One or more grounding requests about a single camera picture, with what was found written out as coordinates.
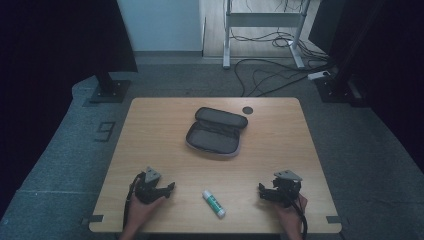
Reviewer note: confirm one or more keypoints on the black curtain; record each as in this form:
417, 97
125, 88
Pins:
393, 66
50, 66

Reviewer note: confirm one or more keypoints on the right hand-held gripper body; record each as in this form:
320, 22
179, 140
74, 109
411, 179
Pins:
288, 191

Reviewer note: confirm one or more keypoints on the person's right hand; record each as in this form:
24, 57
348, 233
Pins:
293, 216

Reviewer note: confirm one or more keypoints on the white metal desk frame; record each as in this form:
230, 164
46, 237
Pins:
263, 19

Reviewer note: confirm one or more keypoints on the black round table grommet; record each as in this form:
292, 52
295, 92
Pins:
247, 110

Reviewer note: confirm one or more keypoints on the person's left hand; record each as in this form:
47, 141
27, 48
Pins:
140, 211

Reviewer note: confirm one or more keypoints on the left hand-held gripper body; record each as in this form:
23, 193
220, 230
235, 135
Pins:
146, 191

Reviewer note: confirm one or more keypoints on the black stand with square base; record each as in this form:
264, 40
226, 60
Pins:
110, 90
335, 89

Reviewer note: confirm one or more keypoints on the white power strip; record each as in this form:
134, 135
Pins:
318, 75

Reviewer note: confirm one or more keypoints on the open grey pencil case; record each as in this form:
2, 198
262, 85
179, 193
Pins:
213, 140

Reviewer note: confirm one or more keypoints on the white and green glue stick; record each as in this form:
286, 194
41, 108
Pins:
213, 203

